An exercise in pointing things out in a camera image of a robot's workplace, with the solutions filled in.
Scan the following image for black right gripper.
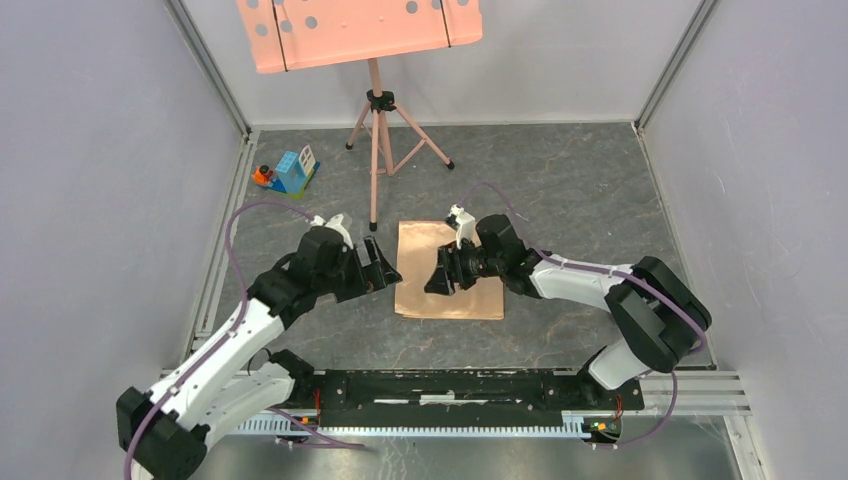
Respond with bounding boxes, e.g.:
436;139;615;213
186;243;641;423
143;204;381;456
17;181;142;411
423;237;504;297

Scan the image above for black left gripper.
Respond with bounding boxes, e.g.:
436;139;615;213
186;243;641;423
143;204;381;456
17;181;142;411
315;235;402;303

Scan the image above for peach satin napkin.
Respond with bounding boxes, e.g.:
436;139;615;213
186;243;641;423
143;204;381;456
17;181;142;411
394;221;504;320

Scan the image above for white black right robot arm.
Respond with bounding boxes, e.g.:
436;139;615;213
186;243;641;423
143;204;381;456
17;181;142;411
424;206;712;408

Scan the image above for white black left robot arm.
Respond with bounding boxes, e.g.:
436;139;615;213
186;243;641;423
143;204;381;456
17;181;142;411
116;225;402;479

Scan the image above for colourful toy brick house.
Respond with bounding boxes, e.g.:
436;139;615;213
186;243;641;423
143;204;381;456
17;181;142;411
270;145;321;199

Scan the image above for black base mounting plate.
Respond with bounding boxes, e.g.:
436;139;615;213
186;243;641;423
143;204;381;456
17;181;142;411
279;369;645;428

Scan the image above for orange toy figure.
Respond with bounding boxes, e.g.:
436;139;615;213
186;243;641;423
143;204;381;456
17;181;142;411
252;165;274;188

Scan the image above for pink music stand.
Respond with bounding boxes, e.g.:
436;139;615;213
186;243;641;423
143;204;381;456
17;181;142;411
236;0;483;230

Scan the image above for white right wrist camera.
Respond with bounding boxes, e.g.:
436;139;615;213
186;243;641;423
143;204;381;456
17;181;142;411
445;204;476;249

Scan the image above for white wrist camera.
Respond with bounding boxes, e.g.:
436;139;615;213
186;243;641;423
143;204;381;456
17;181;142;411
445;204;476;249
310;213;354;249

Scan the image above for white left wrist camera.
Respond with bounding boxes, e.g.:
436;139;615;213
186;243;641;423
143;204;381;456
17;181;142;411
310;213;354;249

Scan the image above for grey slotted cable duct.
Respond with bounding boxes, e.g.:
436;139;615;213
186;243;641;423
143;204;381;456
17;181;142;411
230;412;620;440

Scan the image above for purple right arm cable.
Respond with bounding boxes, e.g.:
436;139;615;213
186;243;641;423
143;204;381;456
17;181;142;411
457;183;709;450

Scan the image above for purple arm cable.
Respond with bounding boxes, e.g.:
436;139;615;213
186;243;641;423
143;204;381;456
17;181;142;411
122;200;366;480
457;183;709;450

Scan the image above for aluminium frame rail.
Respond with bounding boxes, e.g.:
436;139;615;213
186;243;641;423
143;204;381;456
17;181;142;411
635;370;752;417

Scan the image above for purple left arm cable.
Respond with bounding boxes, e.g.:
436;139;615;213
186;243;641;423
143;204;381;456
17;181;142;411
122;200;366;480

